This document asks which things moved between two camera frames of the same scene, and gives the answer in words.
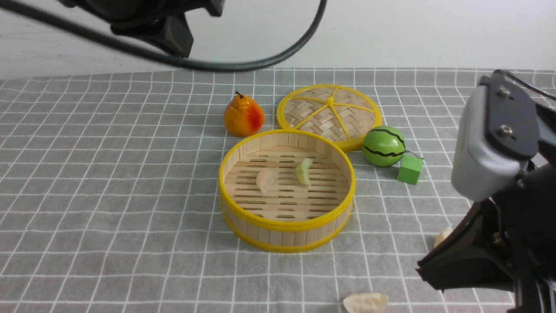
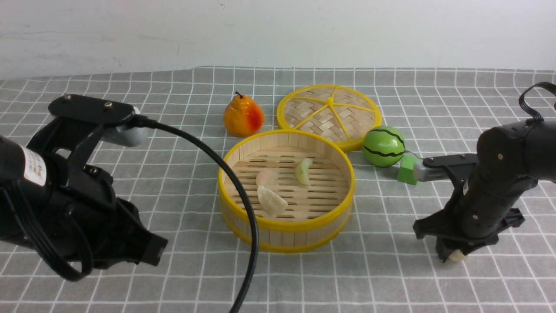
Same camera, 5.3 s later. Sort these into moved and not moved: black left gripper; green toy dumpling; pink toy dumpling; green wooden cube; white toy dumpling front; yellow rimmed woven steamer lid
Moved: black left gripper; white toy dumpling front
Not moved: green toy dumpling; green wooden cube; pink toy dumpling; yellow rimmed woven steamer lid
